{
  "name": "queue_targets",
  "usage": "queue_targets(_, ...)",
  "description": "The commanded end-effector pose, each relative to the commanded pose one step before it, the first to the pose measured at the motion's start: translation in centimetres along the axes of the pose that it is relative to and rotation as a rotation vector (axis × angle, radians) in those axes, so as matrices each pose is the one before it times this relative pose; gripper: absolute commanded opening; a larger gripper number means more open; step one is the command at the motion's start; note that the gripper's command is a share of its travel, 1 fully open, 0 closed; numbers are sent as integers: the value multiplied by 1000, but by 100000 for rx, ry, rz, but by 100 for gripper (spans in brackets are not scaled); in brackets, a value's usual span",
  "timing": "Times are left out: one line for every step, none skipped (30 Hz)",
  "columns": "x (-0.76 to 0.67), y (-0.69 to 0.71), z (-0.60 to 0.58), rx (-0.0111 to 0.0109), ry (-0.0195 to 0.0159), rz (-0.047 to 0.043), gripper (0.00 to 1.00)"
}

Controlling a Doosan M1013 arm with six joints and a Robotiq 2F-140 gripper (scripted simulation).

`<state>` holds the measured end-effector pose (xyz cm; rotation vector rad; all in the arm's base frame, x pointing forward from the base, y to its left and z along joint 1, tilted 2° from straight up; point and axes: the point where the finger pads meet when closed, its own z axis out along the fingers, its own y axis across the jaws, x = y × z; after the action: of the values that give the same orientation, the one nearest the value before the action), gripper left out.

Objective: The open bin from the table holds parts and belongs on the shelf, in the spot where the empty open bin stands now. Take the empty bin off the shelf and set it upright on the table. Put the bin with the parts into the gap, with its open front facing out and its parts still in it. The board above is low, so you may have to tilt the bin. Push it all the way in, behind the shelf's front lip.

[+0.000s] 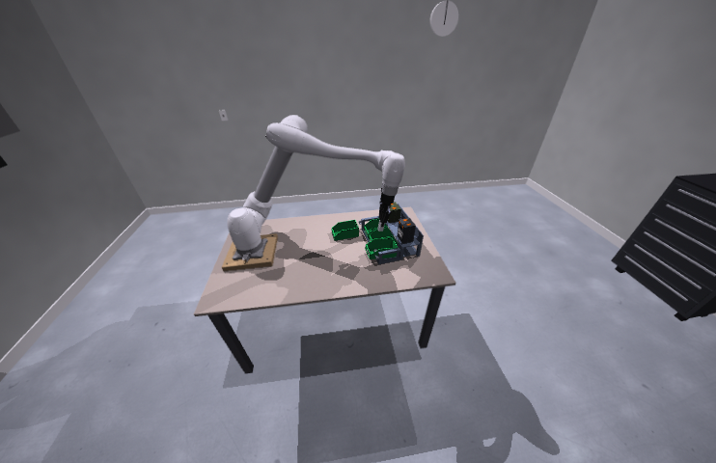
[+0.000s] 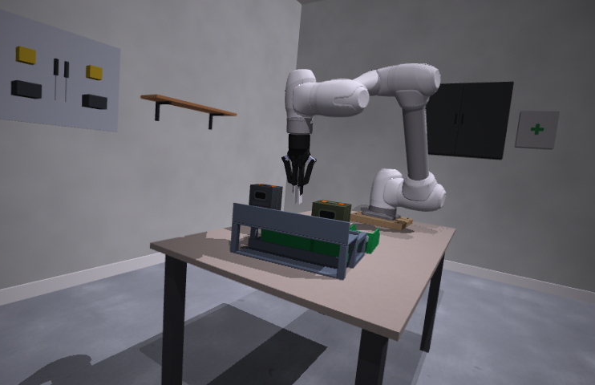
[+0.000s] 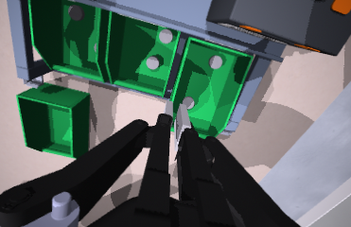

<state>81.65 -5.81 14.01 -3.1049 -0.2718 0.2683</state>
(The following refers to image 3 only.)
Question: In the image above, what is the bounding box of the black tool case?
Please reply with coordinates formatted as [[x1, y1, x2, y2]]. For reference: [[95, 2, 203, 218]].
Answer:
[[206, 0, 351, 56]]

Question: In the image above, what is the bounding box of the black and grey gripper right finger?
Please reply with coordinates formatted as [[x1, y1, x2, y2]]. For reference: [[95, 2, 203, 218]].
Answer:
[[174, 103, 301, 227]]

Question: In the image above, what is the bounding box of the dark grey metal shelf rack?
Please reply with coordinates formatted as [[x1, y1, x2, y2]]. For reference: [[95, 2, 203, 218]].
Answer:
[[7, 0, 286, 135]]

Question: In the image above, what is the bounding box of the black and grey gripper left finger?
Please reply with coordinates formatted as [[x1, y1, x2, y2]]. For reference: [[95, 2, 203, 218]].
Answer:
[[0, 100, 173, 227]]

